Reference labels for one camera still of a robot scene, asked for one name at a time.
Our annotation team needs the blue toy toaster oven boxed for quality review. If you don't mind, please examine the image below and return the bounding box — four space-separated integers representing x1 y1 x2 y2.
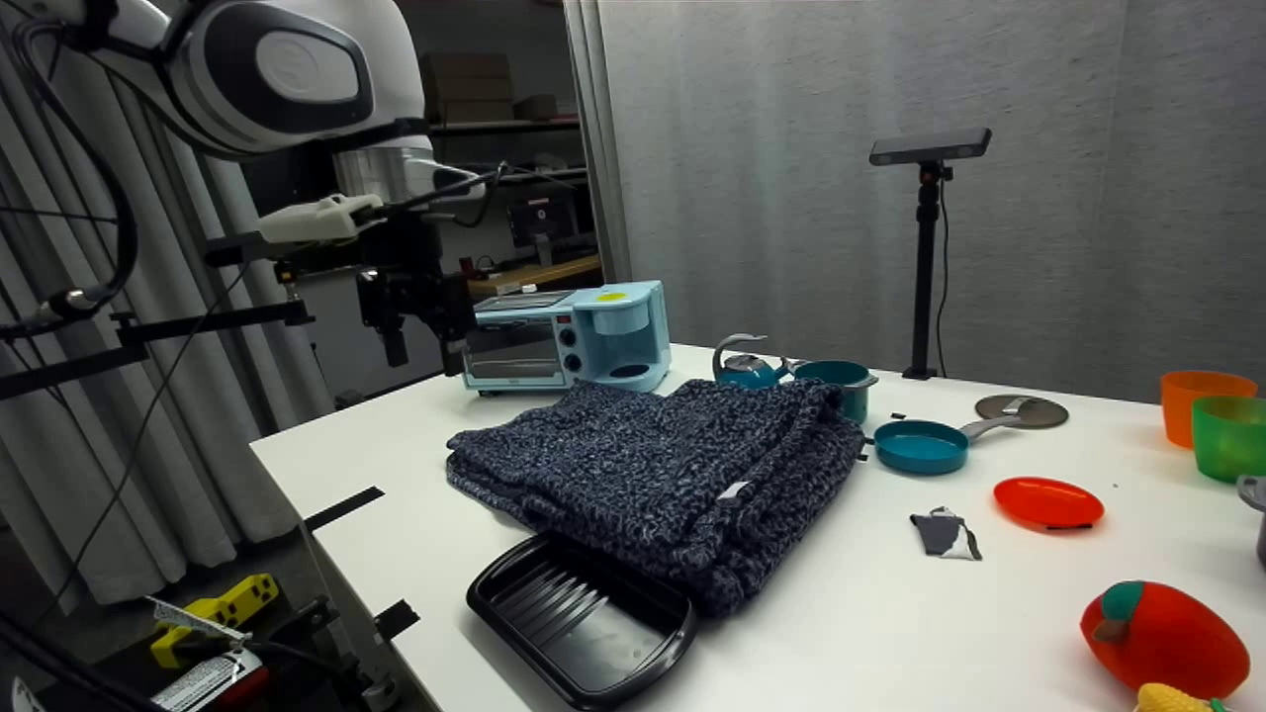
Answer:
459 276 671 400

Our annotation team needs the black ridged plastic tray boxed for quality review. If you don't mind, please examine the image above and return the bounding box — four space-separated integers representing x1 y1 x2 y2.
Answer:
464 532 701 707

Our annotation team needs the teal toy kettle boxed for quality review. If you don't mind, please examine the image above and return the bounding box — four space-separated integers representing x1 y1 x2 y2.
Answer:
708 330 792 397

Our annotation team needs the red toy fruit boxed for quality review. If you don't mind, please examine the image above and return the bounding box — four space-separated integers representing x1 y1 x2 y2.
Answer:
1077 579 1254 704

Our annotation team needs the small black clip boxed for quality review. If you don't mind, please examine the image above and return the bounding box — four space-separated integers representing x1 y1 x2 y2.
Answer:
907 504 986 564

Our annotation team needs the dark blue speckled fleece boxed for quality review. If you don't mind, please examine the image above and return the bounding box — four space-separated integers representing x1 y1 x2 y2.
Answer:
444 375 865 622

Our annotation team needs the yellow green toy food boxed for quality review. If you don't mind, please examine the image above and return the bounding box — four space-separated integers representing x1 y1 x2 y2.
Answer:
1131 682 1229 712

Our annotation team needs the black stand pole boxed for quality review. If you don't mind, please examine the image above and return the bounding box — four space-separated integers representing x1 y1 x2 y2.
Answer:
865 128 997 383

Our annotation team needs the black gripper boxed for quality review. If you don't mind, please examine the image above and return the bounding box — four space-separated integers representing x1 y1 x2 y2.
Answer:
350 210 474 381

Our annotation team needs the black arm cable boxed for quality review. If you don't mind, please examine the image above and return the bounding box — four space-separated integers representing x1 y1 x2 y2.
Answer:
0 15 146 330

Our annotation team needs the yellow power plug with cable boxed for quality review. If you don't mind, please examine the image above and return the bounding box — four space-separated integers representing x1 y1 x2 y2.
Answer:
146 571 283 671

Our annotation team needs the pale pleated curtain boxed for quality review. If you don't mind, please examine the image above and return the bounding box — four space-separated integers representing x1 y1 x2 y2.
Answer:
0 53 340 609

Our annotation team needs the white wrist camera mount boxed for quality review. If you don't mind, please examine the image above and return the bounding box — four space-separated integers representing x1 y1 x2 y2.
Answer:
252 191 389 248

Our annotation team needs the white packet with red print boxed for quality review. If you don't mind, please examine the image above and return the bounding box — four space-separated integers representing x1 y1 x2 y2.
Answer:
150 645 274 712

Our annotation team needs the silver round lid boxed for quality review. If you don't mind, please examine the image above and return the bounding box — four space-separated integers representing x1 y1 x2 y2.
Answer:
968 393 1070 431

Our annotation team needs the short black clamp bar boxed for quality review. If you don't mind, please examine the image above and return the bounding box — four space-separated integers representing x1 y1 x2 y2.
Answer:
201 230 290 274

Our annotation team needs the teal toy frying pan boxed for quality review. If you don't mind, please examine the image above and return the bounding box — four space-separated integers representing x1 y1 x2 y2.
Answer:
871 413 1014 479

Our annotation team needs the long black metal rod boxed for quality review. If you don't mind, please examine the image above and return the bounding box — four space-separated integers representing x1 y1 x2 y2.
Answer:
0 298 316 404

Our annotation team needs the green plastic cup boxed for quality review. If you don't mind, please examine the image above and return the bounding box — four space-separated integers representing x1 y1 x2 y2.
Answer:
1189 393 1266 487

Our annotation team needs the red toy plate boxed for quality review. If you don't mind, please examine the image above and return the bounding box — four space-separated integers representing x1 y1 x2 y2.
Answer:
989 475 1109 538

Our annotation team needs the teal toy pot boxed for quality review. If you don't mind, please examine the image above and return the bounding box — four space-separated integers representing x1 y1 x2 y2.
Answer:
792 355 882 426

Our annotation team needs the grey curtain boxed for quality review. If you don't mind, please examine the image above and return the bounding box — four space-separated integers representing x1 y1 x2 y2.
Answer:
561 0 1266 406

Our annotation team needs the orange plastic cup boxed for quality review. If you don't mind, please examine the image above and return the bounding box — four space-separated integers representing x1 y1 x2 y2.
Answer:
1157 367 1260 451

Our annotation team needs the large cardboard box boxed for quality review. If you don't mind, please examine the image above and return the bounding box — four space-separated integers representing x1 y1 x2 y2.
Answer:
419 53 519 128

